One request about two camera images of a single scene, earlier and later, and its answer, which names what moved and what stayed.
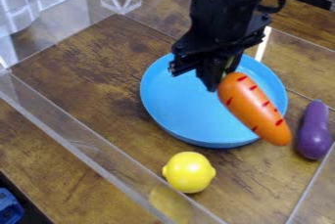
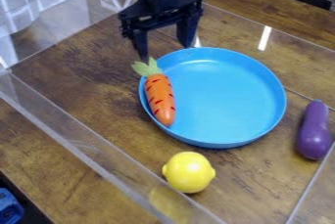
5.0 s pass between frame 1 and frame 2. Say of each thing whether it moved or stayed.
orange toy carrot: moved
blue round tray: stayed
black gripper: moved
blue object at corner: stayed
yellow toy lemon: stayed
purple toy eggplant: stayed
